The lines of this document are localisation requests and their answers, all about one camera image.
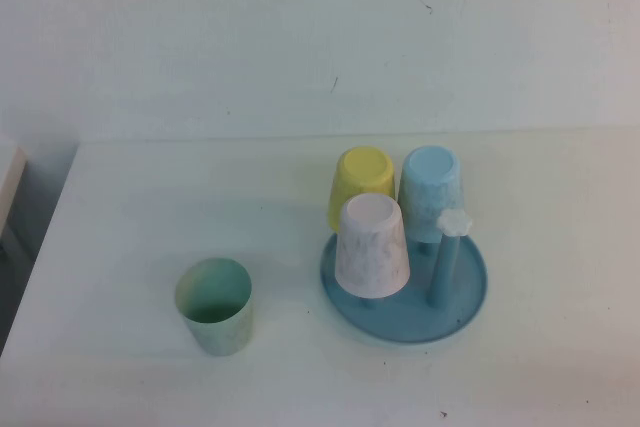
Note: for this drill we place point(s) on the blue plastic cup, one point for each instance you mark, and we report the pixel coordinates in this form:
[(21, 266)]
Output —
[(430, 172)]

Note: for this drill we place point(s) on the yellow plastic cup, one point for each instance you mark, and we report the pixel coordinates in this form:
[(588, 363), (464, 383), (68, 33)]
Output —
[(362, 169)]

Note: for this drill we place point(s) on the pale pink plastic cup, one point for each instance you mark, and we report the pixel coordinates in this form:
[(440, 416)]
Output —
[(372, 247)]

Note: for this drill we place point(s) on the blue cup stand with pegs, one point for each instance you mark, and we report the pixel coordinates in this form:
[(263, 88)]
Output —
[(400, 319)]

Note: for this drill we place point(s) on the green plastic cup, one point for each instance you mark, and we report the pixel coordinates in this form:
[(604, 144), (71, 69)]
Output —
[(215, 332)]

